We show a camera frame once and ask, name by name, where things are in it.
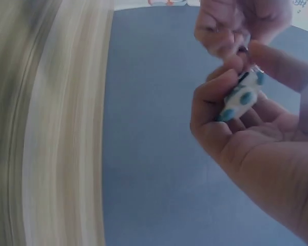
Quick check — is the person's right hand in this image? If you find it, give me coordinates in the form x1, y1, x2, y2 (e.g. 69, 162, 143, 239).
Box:
189, 40, 308, 246

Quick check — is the person's left hand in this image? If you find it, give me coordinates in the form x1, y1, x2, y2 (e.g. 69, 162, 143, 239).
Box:
194, 0, 293, 62

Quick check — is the white teal-dotted small object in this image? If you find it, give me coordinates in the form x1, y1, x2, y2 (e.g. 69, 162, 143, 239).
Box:
215, 64, 265, 122

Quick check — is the blue mat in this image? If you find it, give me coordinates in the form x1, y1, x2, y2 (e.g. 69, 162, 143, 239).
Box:
102, 5, 308, 246

